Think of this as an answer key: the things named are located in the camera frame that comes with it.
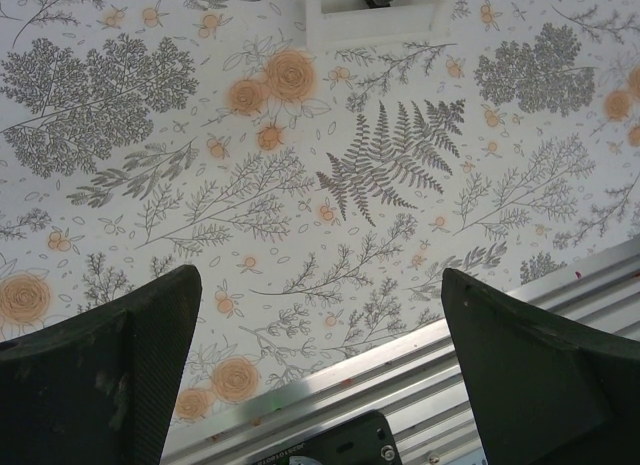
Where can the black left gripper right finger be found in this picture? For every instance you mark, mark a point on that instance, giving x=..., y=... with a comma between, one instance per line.
x=540, y=380

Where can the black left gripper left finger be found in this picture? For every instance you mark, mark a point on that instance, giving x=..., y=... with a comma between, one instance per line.
x=80, y=375

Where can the white plastic bin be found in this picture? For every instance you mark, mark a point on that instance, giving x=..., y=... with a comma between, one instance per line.
x=372, y=24

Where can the black mounting plate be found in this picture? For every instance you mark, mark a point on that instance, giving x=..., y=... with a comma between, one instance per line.
x=332, y=442

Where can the floral patterned tablecloth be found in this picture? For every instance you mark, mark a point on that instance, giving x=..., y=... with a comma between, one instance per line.
x=300, y=175

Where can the aluminium extrusion rail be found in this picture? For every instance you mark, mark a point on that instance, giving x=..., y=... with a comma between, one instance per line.
x=400, y=385

